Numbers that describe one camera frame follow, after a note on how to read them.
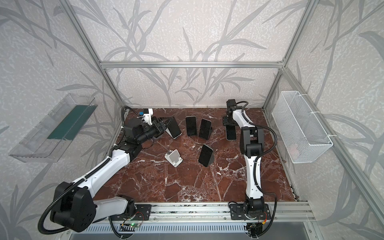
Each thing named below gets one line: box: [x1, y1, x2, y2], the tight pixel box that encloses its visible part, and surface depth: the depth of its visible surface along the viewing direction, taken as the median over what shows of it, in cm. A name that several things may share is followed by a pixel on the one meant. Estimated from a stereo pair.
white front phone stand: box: [164, 149, 184, 168], surface depth 92 cm
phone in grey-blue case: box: [185, 116, 197, 136], surface depth 99 cm
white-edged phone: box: [225, 125, 237, 141], surface depth 106 cm
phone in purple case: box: [199, 118, 212, 141], surface depth 100 cm
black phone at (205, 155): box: [198, 144, 214, 167], surface depth 86 cm
